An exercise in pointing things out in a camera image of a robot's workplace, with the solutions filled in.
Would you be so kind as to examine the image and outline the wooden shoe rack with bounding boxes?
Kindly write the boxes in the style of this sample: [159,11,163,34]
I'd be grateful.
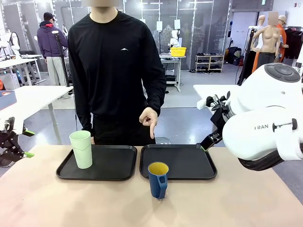
[195,53,225,74]

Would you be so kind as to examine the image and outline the person's right forearm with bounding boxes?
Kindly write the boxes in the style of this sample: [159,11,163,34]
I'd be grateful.
[73,92,95,138]

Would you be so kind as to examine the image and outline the black tripod stand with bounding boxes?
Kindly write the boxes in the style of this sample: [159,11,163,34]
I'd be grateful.
[52,30,71,87]

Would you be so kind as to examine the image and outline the person's left forearm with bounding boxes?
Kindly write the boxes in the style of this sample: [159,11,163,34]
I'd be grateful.
[144,75,166,118]

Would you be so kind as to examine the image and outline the black hanging trousers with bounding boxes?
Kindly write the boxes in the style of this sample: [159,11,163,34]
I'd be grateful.
[237,51,257,86]

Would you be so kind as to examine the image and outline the beige mannequin torso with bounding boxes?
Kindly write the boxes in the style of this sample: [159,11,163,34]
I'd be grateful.
[250,11,282,70]

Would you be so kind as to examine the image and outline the man in purple hoodie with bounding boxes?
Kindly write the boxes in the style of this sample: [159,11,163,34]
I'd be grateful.
[37,11,70,87]

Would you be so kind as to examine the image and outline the person's left hand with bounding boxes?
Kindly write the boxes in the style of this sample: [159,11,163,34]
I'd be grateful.
[139,107,159,140]

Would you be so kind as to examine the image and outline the tall pale green cup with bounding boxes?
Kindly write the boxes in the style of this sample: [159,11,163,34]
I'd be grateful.
[69,130,93,169]

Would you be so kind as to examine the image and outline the black plastic tray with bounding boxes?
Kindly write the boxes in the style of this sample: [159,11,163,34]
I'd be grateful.
[56,144,138,182]
[139,144,218,181]

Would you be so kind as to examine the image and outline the grey height-adjustable desk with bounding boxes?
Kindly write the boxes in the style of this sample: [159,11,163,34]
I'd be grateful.
[159,54,187,93]

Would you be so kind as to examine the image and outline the white humanoid robot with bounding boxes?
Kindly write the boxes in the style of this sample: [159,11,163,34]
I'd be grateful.
[167,29,182,48]

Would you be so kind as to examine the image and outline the white mannequin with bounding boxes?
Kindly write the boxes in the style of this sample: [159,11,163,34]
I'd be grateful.
[257,15,267,49]

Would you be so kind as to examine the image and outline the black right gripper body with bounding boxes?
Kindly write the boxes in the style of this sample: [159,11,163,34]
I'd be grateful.
[210,110,231,140]

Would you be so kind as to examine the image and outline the blue mug yellow inside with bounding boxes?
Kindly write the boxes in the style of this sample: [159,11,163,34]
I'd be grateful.
[148,162,169,201]

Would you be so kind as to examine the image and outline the blue box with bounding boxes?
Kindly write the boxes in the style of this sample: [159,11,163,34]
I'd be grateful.
[0,90,18,111]

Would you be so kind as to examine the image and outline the white desk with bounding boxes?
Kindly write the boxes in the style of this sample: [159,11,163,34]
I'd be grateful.
[0,54,47,86]

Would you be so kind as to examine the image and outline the dark bags pile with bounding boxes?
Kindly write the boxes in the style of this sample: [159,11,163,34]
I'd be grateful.
[224,46,244,66]

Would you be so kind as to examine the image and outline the yellow basket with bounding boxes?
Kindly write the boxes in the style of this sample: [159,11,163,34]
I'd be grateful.
[170,47,187,57]

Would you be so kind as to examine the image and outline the white robot with backpack straps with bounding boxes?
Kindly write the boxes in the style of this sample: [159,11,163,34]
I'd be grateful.
[0,29,22,60]

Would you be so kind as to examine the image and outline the figure in orange clothes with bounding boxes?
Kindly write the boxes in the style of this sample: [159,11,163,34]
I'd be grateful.
[276,15,290,65]

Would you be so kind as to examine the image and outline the white table with grey leg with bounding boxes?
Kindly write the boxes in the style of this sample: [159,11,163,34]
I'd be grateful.
[0,85,74,145]

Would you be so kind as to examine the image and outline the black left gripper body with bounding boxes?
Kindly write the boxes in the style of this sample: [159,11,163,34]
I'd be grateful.
[0,131,18,156]

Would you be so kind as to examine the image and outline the rack of black clothes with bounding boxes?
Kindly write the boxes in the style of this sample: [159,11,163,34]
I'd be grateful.
[283,26,303,60]

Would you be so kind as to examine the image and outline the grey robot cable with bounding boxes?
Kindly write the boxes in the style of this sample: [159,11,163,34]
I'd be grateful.
[0,156,17,168]

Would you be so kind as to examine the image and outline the person in black sweater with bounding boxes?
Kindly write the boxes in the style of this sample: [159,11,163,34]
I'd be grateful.
[68,0,166,146]

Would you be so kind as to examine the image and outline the black wrist cables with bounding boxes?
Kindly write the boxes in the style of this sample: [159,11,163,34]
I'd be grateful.
[206,91,232,112]

